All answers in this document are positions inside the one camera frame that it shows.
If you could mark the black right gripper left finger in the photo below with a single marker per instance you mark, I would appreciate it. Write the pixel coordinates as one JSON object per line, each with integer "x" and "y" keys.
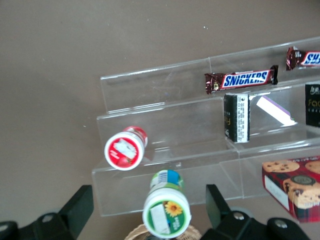
{"x": 75, "y": 205}

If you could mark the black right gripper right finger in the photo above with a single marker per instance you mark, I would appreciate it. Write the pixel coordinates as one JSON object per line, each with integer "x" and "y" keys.
{"x": 220, "y": 220}

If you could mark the green gum bottle white cap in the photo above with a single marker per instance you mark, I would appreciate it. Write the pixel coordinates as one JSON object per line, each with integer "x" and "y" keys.
{"x": 166, "y": 215}

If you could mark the red gum bottle white cap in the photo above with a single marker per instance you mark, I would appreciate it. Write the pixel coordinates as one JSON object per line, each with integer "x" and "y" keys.
{"x": 123, "y": 151}

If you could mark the wicker basket holding foil trays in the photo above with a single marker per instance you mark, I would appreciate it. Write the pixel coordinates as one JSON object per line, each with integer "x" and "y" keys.
{"x": 192, "y": 233}

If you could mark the red plaid cookie box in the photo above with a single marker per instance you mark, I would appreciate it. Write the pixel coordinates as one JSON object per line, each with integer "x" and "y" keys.
{"x": 295, "y": 187}

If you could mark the small black box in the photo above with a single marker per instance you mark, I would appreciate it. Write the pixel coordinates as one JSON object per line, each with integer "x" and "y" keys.
{"x": 313, "y": 105}
{"x": 236, "y": 117}

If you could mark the clear acrylic stepped display shelf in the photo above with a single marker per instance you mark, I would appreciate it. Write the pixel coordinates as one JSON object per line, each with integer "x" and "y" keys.
{"x": 175, "y": 120}

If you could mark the Snickers chocolate bar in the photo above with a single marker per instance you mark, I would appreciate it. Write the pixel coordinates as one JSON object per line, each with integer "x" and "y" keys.
{"x": 303, "y": 58}
{"x": 243, "y": 80}

